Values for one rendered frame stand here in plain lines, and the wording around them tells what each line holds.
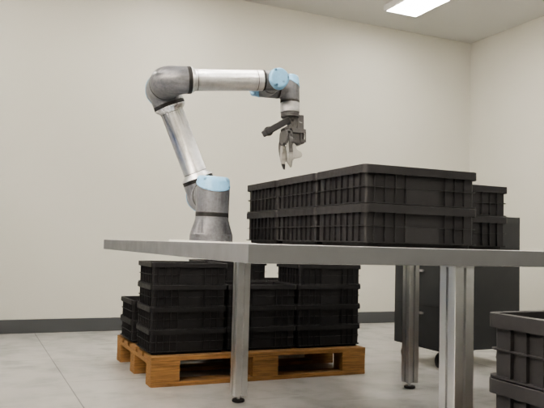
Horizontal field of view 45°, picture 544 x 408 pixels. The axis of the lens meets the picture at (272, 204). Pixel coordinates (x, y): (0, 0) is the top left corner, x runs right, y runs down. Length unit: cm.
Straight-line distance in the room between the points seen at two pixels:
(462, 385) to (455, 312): 18
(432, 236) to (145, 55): 392
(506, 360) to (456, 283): 52
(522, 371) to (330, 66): 517
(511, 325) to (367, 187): 81
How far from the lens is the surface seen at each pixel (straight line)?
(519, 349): 118
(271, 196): 245
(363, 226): 186
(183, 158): 243
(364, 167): 186
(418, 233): 195
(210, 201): 227
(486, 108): 684
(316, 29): 619
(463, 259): 164
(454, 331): 170
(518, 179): 644
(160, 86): 235
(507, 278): 427
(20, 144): 525
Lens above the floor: 70
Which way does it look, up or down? 3 degrees up
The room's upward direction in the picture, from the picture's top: 2 degrees clockwise
